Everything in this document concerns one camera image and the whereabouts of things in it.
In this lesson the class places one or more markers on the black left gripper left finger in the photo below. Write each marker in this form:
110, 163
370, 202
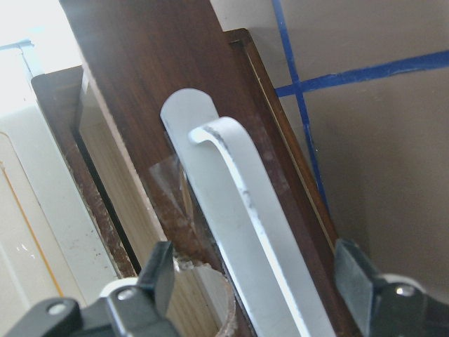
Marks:
130, 310

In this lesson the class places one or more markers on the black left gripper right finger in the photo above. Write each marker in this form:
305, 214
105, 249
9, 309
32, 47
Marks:
385, 304

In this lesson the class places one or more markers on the white metal drawer handle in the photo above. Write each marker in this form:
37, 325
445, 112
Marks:
245, 217

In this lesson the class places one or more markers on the dark wooden drawer cabinet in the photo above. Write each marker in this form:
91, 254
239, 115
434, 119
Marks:
105, 119

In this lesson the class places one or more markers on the cream plastic storage box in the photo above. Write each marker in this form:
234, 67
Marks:
49, 244

